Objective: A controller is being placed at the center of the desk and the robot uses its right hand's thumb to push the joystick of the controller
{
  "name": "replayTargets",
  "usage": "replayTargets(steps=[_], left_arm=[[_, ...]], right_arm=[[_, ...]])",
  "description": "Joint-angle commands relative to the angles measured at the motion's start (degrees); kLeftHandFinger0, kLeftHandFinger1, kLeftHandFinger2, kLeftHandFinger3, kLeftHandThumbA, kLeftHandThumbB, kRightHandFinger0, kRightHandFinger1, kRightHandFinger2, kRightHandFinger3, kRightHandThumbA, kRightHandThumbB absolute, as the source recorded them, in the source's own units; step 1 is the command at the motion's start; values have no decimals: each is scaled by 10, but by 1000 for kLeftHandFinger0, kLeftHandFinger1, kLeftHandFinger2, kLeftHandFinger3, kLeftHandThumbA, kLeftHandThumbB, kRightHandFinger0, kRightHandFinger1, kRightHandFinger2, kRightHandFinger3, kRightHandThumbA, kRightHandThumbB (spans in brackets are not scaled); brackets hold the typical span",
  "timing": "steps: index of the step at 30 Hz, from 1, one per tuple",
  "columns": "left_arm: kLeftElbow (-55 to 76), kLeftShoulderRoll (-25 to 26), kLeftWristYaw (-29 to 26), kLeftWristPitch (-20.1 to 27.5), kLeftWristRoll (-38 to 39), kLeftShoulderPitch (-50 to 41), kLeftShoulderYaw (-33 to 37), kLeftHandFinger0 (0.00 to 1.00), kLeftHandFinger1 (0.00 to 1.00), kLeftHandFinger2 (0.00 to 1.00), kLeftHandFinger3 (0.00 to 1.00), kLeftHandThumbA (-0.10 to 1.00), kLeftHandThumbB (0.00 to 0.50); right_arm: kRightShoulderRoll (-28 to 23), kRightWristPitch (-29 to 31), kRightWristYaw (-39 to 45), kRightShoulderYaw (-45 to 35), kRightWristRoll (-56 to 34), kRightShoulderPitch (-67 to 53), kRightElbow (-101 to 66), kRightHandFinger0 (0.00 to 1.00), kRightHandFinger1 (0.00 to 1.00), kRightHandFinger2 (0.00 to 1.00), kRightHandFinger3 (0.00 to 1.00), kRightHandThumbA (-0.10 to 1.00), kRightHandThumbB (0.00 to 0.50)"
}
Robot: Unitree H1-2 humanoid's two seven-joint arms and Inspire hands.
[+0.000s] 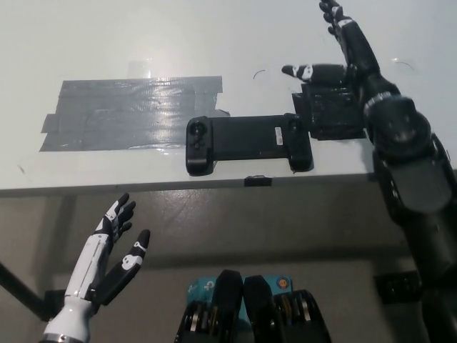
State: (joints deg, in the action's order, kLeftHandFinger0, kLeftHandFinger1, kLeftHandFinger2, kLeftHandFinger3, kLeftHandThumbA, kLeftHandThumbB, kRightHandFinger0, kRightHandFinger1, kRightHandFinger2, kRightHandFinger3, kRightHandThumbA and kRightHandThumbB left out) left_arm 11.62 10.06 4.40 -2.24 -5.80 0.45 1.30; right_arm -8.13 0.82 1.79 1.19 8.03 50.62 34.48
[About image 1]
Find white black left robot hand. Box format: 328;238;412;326
64;192;151;315

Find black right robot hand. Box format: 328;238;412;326
281;0;401;106

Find black mobile game controller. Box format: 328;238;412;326
184;112;315;177

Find black robot body blocks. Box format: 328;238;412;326
174;269;331;343

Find black tape patch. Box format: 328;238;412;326
291;81;368;141

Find black diagonal table leg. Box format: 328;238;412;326
0;262;49;319

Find small black tape strip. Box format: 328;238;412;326
243;174;272;187

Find grey duct tape patch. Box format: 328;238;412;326
39;74;229;153

